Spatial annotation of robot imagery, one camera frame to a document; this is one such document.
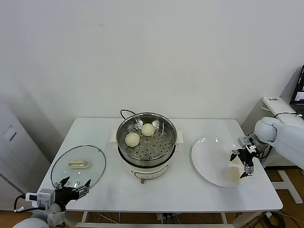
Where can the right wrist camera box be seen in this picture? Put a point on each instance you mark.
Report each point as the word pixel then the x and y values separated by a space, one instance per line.
pixel 247 142

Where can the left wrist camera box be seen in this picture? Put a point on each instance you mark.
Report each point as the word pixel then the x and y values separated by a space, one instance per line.
pixel 39 196

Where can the light grey cabinet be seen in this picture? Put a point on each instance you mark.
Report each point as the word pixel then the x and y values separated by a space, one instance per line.
pixel 14 147

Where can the white power strip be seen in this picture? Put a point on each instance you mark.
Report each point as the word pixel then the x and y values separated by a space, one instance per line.
pixel 166 216

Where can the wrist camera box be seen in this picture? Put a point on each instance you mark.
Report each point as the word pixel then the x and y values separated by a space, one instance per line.
pixel 247 142
pixel 39 196

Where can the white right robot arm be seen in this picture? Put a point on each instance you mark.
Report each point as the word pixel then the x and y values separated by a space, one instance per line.
pixel 285 137

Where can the stainless steel steamer basket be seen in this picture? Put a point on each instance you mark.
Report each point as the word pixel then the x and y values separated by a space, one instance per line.
pixel 156 147

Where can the cream electric cooker base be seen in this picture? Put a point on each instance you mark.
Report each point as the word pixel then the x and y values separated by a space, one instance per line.
pixel 147 172

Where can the black laptop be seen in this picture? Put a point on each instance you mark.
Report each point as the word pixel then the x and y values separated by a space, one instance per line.
pixel 298 95

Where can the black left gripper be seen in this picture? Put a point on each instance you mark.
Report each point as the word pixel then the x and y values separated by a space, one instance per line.
pixel 66 194

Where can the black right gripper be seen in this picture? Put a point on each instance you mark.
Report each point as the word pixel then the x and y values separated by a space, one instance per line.
pixel 247 158

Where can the white table frame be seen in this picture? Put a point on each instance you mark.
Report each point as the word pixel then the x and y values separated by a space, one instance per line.
pixel 224 218

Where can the white round plate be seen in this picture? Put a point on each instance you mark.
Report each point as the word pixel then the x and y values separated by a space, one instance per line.
pixel 209 156

